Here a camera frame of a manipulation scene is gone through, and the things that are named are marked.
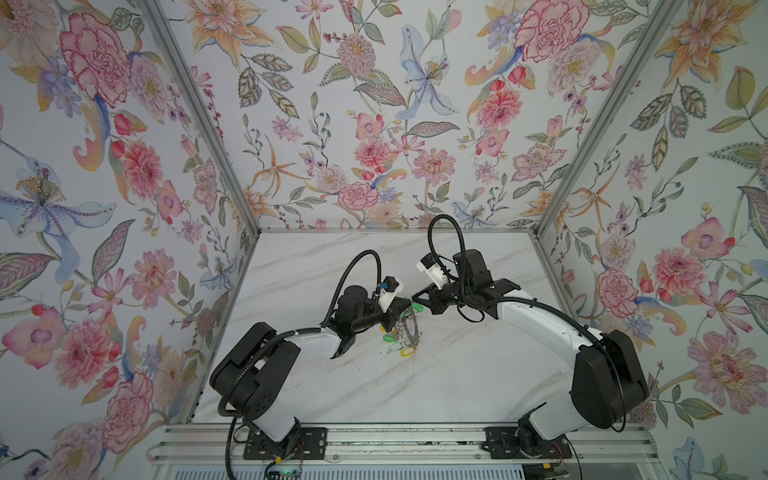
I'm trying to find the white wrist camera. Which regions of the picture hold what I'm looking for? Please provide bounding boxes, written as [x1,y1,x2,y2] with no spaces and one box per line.
[378,276,404,313]
[417,254,450,290]

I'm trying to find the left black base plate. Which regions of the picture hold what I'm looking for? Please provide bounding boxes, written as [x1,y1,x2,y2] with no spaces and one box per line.
[243,426,328,461]

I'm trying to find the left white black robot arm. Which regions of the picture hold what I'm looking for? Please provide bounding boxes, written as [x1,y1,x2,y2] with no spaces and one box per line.
[209,278,412,459]

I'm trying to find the left aluminium corner post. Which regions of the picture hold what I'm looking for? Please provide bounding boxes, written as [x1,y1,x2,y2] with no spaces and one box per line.
[134,0,262,236]

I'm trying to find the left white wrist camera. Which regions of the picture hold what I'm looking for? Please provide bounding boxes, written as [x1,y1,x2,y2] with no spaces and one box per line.
[378,276,404,313]

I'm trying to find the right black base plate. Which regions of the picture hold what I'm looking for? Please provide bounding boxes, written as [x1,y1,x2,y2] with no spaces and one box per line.
[481,426,573,461]

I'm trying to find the right aluminium corner post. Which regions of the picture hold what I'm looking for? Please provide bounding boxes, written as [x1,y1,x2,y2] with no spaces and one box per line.
[533,0,685,236]

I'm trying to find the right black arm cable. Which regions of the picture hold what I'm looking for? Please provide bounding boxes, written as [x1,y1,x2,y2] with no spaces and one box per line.
[427,213,469,283]

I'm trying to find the aluminium corner post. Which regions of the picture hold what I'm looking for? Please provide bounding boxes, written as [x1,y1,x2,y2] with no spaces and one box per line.
[134,0,262,236]
[533,0,685,236]

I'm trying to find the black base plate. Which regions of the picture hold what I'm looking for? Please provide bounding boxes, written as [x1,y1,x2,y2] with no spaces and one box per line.
[243,426,328,461]
[481,426,573,461]

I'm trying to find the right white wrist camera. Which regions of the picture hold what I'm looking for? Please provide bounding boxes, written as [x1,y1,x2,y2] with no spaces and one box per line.
[417,254,450,290]

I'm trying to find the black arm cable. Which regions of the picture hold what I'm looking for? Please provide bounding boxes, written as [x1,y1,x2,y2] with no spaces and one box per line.
[427,213,469,283]
[321,249,384,328]

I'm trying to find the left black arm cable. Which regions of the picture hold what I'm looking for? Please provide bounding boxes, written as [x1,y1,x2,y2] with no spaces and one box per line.
[321,249,384,328]

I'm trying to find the large metal keyring with keys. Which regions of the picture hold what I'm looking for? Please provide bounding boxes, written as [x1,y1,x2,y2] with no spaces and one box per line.
[381,303,424,358]

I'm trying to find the aluminium mounting rail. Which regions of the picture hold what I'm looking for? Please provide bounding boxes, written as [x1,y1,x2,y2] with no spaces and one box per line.
[148,423,659,467]

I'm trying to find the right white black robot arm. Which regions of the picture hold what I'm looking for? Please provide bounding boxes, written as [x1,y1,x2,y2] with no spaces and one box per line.
[414,249,650,458]

